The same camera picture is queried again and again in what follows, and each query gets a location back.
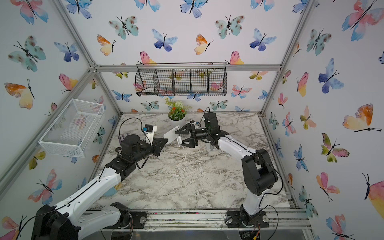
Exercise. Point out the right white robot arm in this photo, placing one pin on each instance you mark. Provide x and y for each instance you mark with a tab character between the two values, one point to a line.
258	171

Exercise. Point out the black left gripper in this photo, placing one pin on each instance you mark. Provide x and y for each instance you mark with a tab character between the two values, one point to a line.
156	144

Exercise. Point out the green artificial plant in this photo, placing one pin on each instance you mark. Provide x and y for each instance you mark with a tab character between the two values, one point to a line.
177	109

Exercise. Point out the white mesh wall basket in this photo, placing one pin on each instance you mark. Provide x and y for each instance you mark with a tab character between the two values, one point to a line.
72	129

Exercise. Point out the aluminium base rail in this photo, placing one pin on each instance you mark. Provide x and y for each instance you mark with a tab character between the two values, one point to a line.
207	220

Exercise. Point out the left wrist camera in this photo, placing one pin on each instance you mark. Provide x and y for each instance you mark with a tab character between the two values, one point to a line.
149	132

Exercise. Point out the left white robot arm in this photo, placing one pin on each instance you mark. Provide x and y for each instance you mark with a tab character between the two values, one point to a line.
66	220

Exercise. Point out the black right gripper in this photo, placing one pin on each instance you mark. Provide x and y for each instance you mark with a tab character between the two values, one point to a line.
192	142

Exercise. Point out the black wire wall basket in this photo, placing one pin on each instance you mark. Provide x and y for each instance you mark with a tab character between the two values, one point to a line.
181	79

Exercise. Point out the white flower pot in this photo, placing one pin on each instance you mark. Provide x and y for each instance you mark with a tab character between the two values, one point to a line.
177	122

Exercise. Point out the blue handled brush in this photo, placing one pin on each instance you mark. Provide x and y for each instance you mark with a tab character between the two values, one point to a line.
112	191

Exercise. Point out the grey folding phone stand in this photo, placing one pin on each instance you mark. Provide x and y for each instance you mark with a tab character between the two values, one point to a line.
210	147

